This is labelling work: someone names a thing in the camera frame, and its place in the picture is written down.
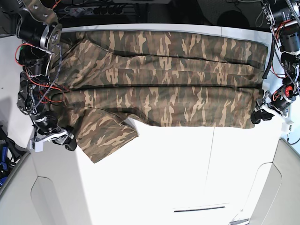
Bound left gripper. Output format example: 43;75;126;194
250;85;294;124

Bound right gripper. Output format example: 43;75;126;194
31;111;77;150

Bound camouflage T-shirt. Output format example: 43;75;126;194
50;30;268;163

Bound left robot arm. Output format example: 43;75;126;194
251;0;300;124

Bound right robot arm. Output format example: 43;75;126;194
15;0;77;152

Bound black power strip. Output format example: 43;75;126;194
64;5;125;17

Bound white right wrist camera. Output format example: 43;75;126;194
29;140;44;152

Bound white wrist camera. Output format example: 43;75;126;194
29;140;44;152
281;118;293;134

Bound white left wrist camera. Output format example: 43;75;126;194
281;118;293;134

